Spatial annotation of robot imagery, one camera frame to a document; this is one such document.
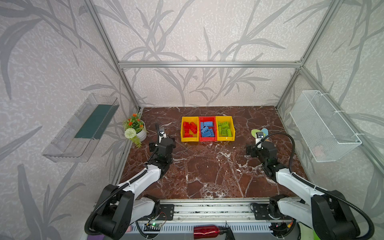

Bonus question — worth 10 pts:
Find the green lego long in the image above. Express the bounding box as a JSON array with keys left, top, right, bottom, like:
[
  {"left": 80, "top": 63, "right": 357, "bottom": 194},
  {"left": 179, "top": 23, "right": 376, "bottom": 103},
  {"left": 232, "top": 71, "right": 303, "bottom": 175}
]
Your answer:
[{"left": 218, "top": 127, "right": 233, "bottom": 138}]

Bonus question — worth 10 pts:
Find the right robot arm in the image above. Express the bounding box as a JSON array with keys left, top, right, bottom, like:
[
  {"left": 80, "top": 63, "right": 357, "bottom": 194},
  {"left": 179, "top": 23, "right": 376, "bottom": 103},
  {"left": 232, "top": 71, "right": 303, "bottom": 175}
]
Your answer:
[{"left": 246, "top": 142, "right": 361, "bottom": 240}]

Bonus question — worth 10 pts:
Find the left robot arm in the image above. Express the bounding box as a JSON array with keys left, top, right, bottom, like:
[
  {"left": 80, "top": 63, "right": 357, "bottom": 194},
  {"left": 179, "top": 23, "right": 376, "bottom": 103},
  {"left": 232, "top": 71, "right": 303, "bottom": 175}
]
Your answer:
[{"left": 84, "top": 123, "right": 176, "bottom": 240}]

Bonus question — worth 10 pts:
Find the white flower pot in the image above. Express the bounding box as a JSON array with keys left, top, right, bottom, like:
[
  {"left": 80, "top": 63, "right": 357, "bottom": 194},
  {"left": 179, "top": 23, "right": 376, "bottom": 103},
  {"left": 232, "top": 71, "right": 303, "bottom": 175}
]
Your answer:
[{"left": 137, "top": 123, "right": 147, "bottom": 142}]

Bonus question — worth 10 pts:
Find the light blue scoop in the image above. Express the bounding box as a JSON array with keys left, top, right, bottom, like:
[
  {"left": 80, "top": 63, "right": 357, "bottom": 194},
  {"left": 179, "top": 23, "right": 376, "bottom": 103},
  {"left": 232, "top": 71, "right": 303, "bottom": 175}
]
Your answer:
[{"left": 261, "top": 128, "right": 269, "bottom": 136}]

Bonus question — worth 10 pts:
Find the red lego centre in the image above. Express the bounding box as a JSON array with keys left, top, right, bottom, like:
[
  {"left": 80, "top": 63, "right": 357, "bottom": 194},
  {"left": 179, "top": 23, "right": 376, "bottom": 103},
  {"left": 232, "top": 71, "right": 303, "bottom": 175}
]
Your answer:
[{"left": 183, "top": 122, "right": 198, "bottom": 138}]

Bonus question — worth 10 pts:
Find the artificial orange flower plant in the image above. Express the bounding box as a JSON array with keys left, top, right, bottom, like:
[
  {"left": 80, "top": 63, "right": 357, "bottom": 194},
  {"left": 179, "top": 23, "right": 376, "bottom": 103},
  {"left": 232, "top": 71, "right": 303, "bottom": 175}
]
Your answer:
[{"left": 123, "top": 114, "right": 144, "bottom": 148}]

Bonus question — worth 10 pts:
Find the left yellow bin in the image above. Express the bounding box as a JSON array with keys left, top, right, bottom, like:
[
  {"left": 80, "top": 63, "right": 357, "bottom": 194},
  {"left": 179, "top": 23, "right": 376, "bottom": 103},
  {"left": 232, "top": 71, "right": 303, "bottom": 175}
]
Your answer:
[{"left": 181, "top": 117, "right": 200, "bottom": 142}]

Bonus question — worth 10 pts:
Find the yellow bin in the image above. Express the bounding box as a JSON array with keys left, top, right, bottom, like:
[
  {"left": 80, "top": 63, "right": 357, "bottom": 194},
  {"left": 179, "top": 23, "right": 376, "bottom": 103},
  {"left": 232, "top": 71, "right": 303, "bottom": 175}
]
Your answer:
[
  {"left": 216, "top": 116, "right": 236, "bottom": 142},
  {"left": 181, "top": 117, "right": 200, "bottom": 142}
]

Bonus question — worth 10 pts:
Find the red middle bin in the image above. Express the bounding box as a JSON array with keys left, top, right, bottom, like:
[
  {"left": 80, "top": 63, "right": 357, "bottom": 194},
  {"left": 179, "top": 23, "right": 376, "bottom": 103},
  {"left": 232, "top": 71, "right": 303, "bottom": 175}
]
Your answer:
[{"left": 199, "top": 117, "right": 217, "bottom": 142}]

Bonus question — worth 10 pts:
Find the right yellow bin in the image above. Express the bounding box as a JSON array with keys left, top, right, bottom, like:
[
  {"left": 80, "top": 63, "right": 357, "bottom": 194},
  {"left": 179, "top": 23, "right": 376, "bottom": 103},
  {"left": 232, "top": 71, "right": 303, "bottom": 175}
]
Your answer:
[{"left": 216, "top": 116, "right": 236, "bottom": 142}]

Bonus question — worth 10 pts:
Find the blue lego tilted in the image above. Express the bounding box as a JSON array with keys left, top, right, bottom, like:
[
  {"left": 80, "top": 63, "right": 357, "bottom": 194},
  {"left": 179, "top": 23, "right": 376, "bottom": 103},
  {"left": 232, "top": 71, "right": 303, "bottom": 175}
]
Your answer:
[{"left": 201, "top": 127, "right": 215, "bottom": 138}]

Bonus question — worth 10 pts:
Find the blue lego near bins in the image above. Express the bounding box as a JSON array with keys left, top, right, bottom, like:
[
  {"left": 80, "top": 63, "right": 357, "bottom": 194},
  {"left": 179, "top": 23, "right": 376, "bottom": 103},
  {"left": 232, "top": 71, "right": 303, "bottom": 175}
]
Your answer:
[{"left": 202, "top": 122, "right": 214, "bottom": 127}]

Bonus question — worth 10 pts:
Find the red bottle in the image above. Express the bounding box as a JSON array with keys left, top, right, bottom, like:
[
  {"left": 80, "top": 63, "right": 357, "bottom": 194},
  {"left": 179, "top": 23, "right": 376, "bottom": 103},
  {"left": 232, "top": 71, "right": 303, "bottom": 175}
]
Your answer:
[{"left": 193, "top": 225, "right": 226, "bottom": 240}]

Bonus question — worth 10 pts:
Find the green trowel wooden handle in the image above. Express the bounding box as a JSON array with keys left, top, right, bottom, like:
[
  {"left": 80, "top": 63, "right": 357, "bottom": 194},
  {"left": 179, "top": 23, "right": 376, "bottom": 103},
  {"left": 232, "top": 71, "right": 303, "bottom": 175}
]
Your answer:
[{"left": 251, "top": 129, "right": 264, "bottom": 139}]

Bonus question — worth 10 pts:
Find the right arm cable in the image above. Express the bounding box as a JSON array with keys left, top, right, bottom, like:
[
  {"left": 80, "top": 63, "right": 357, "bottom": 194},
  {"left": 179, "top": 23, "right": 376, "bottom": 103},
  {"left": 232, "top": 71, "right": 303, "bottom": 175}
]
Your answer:
[{"left": 256, "top": 131, "right": 375, "bottom": 240}]

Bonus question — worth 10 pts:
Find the white wire basket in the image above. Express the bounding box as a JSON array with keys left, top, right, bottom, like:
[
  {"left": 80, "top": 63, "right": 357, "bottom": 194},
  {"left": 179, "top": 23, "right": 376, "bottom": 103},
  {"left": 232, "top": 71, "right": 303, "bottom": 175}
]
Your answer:
[{"left": 290, "top": 90, "right": 362, "bottom": 163}]

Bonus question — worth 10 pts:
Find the clear wall shelf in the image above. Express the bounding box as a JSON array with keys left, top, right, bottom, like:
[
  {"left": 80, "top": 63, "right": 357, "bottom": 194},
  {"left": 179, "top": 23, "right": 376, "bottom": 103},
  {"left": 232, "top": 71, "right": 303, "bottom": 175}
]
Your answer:
[{"left": 42, "top": 94, "right": 120, "bottom": 163}]

